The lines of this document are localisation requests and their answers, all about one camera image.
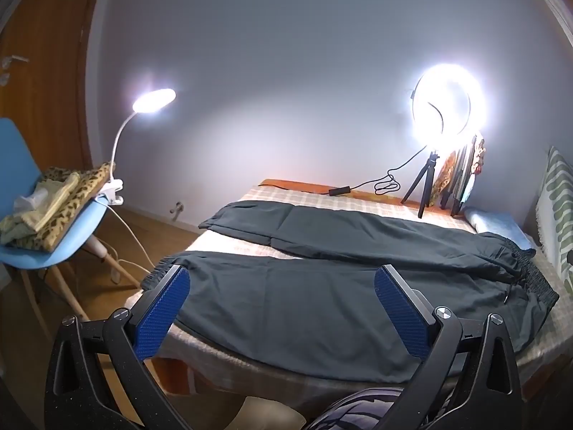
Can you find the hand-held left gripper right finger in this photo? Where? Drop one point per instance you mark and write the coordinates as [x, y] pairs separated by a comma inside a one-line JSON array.
[[398, 318]]

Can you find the blue chair with wooden legs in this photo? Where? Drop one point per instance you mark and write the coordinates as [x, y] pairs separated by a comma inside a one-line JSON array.
[[13, 152]]

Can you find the beige checked bed blanket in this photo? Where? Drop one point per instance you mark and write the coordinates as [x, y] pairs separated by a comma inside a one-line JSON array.
[[313, 198]]

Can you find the leopard print cloth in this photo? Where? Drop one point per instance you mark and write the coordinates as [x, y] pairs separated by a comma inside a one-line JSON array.
[[85, 192]]

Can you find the dark grey pants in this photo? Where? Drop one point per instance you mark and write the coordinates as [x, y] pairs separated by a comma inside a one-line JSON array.
[[291, 291]]

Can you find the person's striped trouser leg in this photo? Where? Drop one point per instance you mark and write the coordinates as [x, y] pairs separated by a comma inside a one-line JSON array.
[[358, 412]]

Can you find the pale yellow-green cloth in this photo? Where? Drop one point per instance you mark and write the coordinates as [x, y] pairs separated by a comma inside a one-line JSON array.
[[53, 201]]

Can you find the orange bed sheet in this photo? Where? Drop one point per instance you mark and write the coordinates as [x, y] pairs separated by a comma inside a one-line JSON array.
[[291, 184]]

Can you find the white cushion with green pattern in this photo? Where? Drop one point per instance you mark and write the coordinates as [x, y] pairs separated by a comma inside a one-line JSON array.
[[555, 197]]

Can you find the light blue pillow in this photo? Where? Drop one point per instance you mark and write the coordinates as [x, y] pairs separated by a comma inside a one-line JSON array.
[[497, 224]]

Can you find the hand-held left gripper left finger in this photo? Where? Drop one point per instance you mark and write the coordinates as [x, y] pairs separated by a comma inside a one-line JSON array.
[[161, 318]]

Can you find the wall socket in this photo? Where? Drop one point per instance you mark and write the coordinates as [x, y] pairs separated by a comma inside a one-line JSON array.
[[177, 209]]

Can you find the wooden door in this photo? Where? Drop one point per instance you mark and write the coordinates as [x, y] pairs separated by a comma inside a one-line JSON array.
[[44, 76]]

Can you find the floral patterned cloth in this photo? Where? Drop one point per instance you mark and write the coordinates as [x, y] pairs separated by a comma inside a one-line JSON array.
[[447, 174]]

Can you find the black tripod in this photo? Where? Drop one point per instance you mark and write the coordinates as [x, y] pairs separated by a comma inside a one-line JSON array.
[[430, 174]]

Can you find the white clip lamp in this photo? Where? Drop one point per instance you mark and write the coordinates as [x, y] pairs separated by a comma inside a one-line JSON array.
[[154, 98]]

